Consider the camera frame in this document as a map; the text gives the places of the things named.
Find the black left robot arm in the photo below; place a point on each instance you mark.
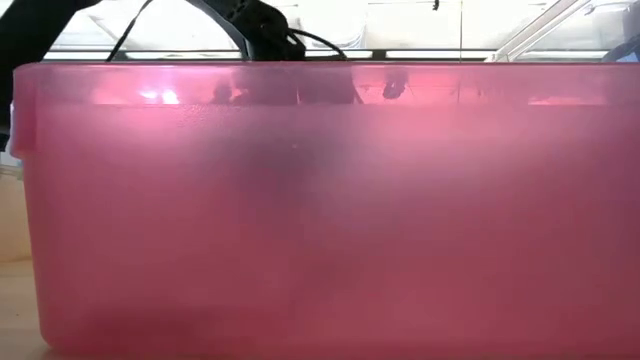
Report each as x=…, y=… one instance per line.
x=265, y=30

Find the pink plastic bin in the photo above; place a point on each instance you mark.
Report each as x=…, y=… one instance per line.
x=400, y=225

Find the black aluminium table frame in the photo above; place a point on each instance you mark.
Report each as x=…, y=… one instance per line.
x=378, y=54

